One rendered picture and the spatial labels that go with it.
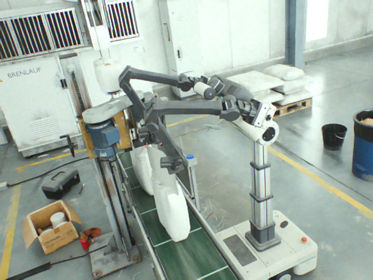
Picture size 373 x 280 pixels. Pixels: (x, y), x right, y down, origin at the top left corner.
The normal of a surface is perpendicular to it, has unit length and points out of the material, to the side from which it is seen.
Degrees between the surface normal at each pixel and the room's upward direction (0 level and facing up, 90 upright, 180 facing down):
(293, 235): 0
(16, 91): 90
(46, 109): 89
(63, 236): 89
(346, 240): 0
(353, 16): 90
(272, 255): 0
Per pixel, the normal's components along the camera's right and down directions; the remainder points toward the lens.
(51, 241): 0.59, 0.29
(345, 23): 0.37, 0.37
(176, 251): -0.13, -0.89
